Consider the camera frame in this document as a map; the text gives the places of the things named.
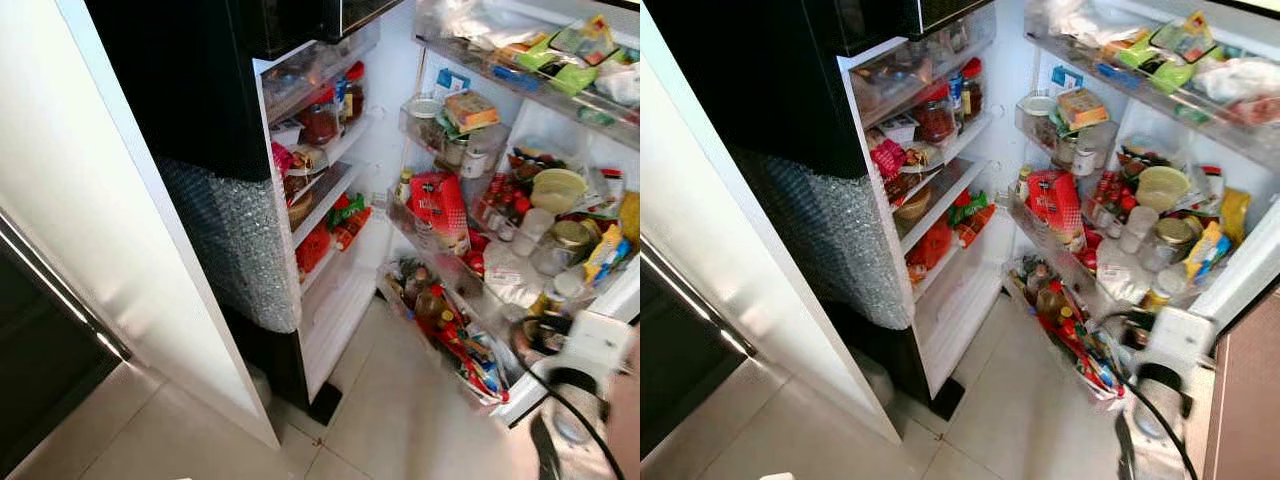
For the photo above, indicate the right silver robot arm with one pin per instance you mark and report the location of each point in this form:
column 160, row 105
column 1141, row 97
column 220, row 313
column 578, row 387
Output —
column 575, row 440
column 1150, row 430

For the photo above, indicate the long red sachet packet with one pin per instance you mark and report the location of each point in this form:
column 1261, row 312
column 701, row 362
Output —
column 465, row 345
column 1085, row 350

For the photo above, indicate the amber oil bottle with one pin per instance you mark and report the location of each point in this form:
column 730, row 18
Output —
column 1050, row 300
column 432, row 300

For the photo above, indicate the glass jar gold lid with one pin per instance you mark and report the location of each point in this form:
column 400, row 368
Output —
column 1172, row 240
column 568, row 243

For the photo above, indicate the clear plastic cup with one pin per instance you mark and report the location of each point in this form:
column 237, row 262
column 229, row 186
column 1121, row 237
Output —
column 535, row 230
column 1138, row 228

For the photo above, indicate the yellow blue packet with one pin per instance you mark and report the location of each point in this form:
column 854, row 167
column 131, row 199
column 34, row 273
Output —
column 1205, row 250
column 605, row 255

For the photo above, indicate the brown wooden panel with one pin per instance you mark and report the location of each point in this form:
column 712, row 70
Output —
column 1245, row 400

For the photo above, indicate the yellow green plastic bowl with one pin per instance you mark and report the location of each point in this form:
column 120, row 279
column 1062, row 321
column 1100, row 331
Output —
column 1162, row 187
column 558, row 188

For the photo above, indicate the large red packet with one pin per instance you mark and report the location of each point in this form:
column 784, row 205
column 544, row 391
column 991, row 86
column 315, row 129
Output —
column 1052, row 200
column 438, row 205

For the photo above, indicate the white red carton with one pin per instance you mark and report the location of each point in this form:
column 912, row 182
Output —
column 1213, row 182
column 610, row 185

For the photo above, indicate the small yellow cap bottle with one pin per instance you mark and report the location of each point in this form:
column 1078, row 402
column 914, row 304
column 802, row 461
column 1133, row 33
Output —
column 404, row 185
column 1022, row 183

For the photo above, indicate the small white bottle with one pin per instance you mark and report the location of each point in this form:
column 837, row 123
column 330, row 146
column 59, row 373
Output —
column 476, row 160

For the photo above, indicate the orange red packet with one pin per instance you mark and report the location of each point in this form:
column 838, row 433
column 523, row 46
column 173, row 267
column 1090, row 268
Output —
column 975, row 225
column 352, row 230

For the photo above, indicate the white tall cabinet panel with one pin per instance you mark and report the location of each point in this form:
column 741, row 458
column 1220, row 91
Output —
column 720, row 220
column 100, row 200

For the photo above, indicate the red mesh bag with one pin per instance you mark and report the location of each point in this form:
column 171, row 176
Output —
column 312, row 250
column 930, row 248

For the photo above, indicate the orange box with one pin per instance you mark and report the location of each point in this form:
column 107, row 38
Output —
column 470, row 110
column 1082, row 108

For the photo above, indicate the glass jar white lid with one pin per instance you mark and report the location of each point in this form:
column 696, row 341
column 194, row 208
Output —
column 1038, row 112
column 425, row 112

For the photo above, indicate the brown bowl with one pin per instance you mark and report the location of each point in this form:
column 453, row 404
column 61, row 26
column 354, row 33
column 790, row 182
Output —
column 915, row 205
column 300, row 207

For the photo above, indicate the blue white carton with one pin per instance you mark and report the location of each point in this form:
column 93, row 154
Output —
column 452, row 80
column 1066, row 77

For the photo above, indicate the light green snack packet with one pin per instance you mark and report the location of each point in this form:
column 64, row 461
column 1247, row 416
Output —
column 1170, row 70
column 562, row 72

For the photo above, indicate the dark red jar red lid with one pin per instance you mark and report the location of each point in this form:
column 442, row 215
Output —
column 935, row 120
column 320, row 122

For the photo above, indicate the brown bottle red cap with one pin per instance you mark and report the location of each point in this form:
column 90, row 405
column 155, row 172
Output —
column 971, row 90
column 354, row 92

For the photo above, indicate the pink packet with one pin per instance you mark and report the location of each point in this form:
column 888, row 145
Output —
column 888, row 158
column 282, row 158

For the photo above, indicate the small white tub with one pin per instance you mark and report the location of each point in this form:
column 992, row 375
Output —
column 900, row 130
column 286, row 130

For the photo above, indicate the clear bubble wrap sheet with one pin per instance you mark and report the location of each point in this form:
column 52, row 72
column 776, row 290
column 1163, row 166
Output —
column 240, row 240
column 835, row 240

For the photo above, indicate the clear plastic bag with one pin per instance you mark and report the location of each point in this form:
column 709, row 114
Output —
column 470, row 20
column 1085, row 20

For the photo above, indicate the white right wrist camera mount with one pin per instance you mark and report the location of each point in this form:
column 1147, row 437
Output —
column 595, row 345
column 1180, row 340

